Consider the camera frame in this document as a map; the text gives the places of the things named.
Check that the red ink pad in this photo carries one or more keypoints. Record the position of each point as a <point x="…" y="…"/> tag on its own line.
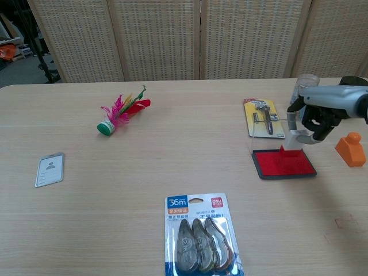
<point x="276" y="166"/>

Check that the clear plastic jar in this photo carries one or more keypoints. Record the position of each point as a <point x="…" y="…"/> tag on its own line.
<point x="307" y="82"/>

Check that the small orange box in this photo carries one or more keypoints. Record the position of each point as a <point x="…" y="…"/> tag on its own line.
<point x="350" y="151"/>

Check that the wooden rattan folding screen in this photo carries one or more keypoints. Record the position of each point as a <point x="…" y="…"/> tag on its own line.
<point x="172" y="37"/>

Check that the clear ID badge holder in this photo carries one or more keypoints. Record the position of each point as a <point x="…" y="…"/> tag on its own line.
<point x="49" y="169"/>

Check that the colourful feather shuttlecock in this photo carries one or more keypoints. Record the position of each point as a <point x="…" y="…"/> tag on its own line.
<point x="115" y="118"/>

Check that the correction tape blister pack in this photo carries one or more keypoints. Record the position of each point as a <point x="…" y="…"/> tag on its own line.
<point x="198" y="238"/>

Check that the black tripod stand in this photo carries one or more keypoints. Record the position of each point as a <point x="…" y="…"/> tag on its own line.
<point x="43" y="57"/>

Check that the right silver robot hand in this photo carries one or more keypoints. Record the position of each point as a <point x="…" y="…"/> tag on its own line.
<point x="330" y="100"/>

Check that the yellow razor blister pack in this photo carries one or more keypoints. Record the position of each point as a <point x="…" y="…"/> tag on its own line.
<point x="260" y="120"/>

